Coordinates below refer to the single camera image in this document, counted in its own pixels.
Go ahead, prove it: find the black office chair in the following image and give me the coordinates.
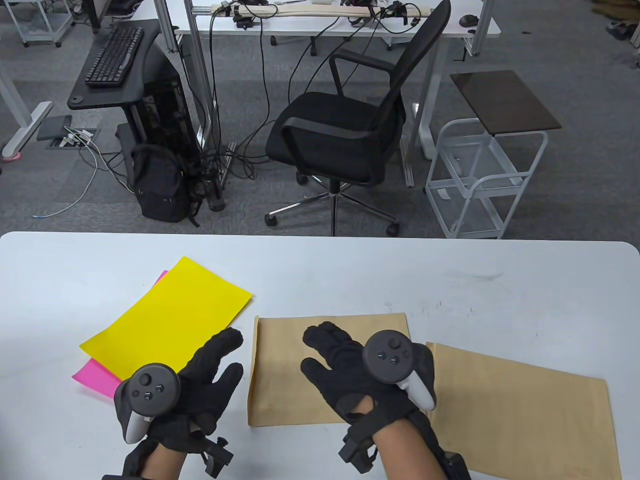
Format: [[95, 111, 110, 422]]
[[264, 0, 453, 238]]

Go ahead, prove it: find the white metal rack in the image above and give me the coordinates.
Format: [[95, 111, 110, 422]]
[[7, 0, 76, 48]]

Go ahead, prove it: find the black floor plate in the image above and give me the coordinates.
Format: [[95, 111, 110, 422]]
[[36, 115, 73, 141]]

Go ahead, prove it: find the person's left forearm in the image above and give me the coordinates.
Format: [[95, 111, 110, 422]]
[[142, 445, 188, 480]]

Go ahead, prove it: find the person's right forearm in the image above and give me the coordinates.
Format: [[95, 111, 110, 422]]
[[372, 417, 446, 480]]

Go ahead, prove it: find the yellow paper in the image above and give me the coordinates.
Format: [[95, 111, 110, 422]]
[[80, 256, 254, 386]]

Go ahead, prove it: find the white cart with dark top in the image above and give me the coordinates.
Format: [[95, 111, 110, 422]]
[[425, 70, 563, 240]]

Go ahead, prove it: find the pink paper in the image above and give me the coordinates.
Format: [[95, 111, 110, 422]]
[[71, 270, 171, 399]]

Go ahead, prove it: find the floor socket box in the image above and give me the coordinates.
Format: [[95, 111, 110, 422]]
[[46, 127, 101, 151]]

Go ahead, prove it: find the black backpack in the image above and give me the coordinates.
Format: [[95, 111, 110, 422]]
[[129, 144, 201, 228]]

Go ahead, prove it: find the silver aluminium frame post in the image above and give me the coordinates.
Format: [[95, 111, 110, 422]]
[[152, 0, 238, 181]]

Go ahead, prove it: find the person's left hand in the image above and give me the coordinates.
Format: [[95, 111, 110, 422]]
[[116, 327, 244, 453]]

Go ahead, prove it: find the black forearm band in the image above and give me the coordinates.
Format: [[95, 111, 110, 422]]
[[410, 410, 472, 480], [102, 440, 151, 480]]

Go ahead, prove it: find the person's right hand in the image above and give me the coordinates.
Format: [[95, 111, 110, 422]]
[[300, 321, 437, 436]]

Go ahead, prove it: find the white floor cable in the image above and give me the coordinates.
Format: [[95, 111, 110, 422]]
[[32, 145, 101, 219]]

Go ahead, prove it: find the black bottle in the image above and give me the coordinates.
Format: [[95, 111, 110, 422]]
[[202, 167, 227, 212]]

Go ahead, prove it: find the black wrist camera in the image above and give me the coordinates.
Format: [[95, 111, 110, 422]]
[[200, 436, 235, 476], [339, 422, 378, 474]]

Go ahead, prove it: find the black keyboard workstation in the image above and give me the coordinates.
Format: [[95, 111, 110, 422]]
[[67, 19, 201, 166]]

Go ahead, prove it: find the brown A4 envelope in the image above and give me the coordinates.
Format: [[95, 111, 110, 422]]
[[247, 313, 414, 427], [425, 341, 623, 480]]

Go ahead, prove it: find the black VR controller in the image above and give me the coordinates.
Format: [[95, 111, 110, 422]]
[[114, 363, 181, 445], [362, 331, 437, 412]]

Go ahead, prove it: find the black keyboard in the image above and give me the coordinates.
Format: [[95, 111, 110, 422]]
[[84, 26, 146, 89]]

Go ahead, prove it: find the white desk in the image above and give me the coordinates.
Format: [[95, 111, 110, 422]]
[[172, 0, 502, 161]]

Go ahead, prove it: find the white desk leg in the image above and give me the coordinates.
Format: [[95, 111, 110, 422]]
[[0, 65, 53, 158]]

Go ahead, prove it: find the black computer tower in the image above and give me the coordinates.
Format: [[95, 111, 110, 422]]
[[140, 75, 201, 161]]

